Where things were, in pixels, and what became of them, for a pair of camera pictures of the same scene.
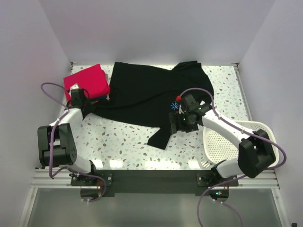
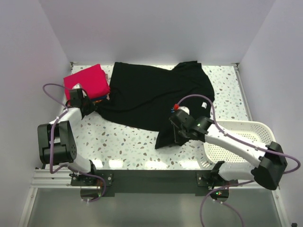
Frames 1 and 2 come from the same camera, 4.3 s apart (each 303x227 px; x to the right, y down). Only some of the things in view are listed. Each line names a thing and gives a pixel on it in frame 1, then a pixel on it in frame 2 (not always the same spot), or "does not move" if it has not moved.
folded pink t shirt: [93, 79] does not move
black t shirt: [145, 95] does not move
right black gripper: [173, 119] → [179, 139]
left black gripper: [91, 108] does not move
